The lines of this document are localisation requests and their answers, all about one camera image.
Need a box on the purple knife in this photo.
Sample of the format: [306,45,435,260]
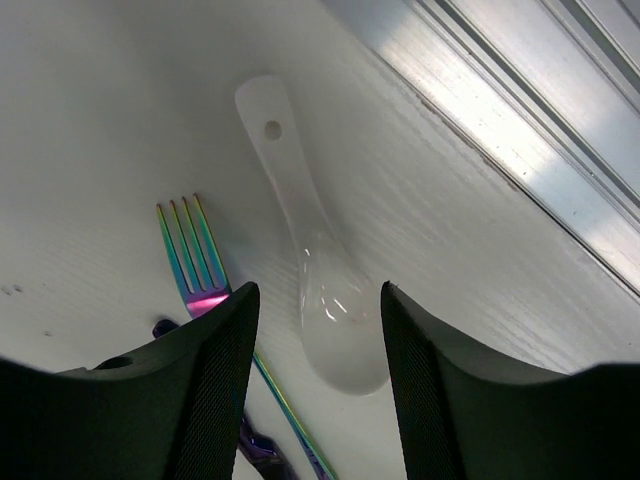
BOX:
[151,317,299,480]

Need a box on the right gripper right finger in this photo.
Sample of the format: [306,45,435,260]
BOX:
[381,283,639,479]

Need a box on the purple teal fork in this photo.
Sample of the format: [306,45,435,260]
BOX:
[156,195,338,480]

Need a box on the white ceramic spoon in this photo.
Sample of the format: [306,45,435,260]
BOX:
[235,75,389,396]

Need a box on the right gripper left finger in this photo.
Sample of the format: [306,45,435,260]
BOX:
[1,282,260,479]

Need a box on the side aluminium rail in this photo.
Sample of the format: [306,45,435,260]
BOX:
[327,1,639,291]

